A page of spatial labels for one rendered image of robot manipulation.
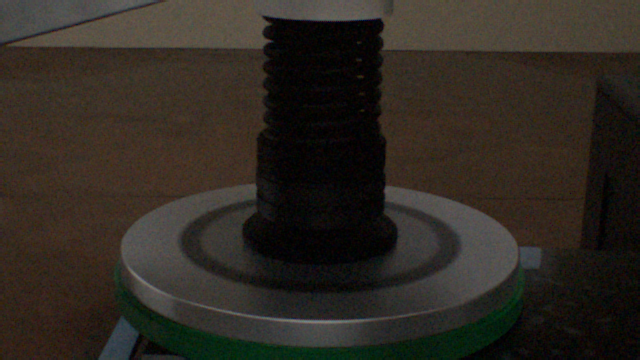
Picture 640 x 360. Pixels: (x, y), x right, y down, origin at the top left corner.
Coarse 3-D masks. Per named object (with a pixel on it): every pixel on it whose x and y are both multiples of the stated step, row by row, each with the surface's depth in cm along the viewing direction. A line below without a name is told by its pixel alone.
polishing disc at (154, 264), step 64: (128, 256) 48; (192, 256) 48; (256, 256) 48; (384, 256) 48; (448, 256) 49; (512, 256) 49; (192, 320) 43; (256, 320) 41; (320, 320) 41; (384, 320) 41; (448, 320) 43
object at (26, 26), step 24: (0, 0) 40; (24, 0) 40; (48, 0) 40; (72, 0) 40; (96, 0) 40; (120, 0) 41; (144, 0) 41; (0, 24) 40; (24, 24) 40; (48, 24) 41; (72, 24) 41
